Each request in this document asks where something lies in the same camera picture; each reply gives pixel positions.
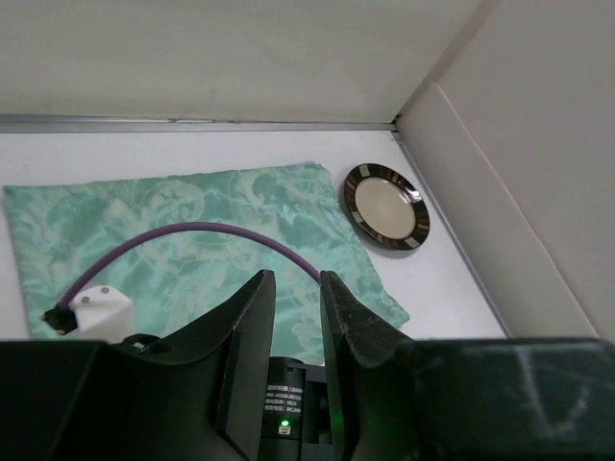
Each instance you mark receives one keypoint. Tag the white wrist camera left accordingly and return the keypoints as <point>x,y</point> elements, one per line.
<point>99,312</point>

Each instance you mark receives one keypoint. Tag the green patterned cloth placemat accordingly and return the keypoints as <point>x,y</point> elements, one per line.
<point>58,231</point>

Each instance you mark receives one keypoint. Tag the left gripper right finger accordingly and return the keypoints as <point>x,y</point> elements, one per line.
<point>368,389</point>

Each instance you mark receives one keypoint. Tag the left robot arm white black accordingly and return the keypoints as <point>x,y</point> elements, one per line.
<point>295,417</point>

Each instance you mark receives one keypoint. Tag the dark rimmed dinner plate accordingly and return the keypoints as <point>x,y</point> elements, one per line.
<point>386,207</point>

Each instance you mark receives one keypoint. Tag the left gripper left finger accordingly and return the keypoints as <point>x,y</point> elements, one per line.
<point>198,393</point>

